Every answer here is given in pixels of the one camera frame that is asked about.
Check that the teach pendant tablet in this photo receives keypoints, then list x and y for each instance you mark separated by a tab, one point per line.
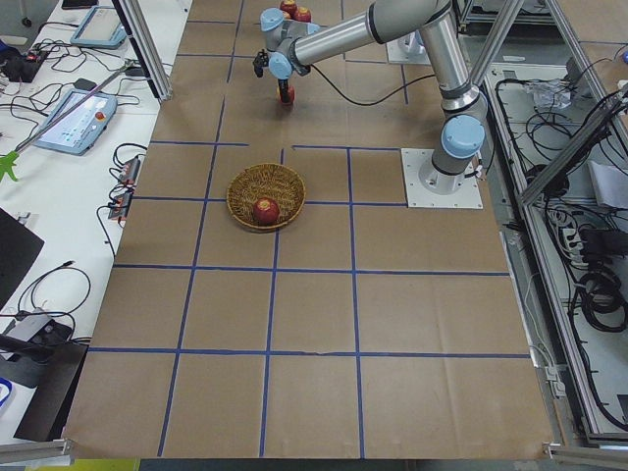
76	133
101	28

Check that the orange usb adapter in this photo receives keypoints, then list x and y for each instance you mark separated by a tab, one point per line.
120	207
130	171

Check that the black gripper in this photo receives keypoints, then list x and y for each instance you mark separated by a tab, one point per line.
283	84

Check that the grey hub device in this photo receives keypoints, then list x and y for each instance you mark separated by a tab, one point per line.
31	328

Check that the dark red basket apple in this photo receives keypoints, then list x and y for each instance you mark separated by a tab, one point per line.
266	211

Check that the teach pendant near tablet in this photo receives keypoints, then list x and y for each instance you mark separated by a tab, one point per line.
76	133

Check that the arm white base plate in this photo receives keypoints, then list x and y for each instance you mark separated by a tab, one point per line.
409	49
441	196

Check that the black power strip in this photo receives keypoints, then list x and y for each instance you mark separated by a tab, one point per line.
601	246

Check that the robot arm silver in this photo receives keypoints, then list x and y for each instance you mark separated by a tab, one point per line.
294	47

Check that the teach pendant far tablet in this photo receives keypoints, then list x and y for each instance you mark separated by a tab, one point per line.
101	28

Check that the aluminium frame post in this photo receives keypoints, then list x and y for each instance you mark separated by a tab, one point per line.
144	47

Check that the yellow red apple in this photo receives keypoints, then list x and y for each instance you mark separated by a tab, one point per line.
291	94

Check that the red apple plate back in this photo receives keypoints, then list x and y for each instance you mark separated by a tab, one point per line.
302	14

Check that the black box lower left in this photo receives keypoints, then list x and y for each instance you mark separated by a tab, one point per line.
48	410

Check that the red apple plate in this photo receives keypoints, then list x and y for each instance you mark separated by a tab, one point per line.
302	14
288	6

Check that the red apple plate left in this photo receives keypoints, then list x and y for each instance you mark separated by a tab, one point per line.
288	6

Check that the orange usb adapter lower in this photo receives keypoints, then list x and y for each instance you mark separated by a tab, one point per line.
120	207

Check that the black laptop corner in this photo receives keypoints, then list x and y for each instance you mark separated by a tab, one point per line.
20	248

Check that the brown wicker basket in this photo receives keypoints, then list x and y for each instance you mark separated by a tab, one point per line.
277	181

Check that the orange usb adapter upper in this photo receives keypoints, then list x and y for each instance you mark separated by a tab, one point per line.
130	171

